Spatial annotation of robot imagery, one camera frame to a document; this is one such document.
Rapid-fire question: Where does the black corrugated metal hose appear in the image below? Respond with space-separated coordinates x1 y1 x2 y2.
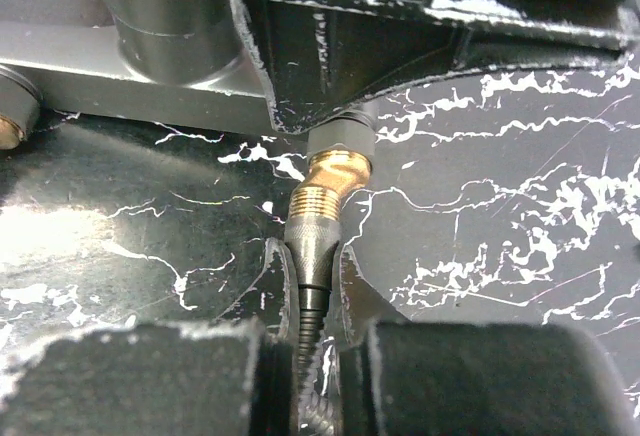
283 213 344 436

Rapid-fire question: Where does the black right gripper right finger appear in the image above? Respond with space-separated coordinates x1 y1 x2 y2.
337 248 639 435

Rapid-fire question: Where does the grey faucet with brass fittings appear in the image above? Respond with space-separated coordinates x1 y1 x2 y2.
1 0 375 218

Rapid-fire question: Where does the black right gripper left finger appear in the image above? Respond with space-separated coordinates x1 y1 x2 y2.
0 236 294 436

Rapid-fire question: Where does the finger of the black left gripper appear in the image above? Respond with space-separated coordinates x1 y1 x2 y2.
230 0 639 135

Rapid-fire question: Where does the black marble pattern mat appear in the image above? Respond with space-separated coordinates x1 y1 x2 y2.
0 0 640 357

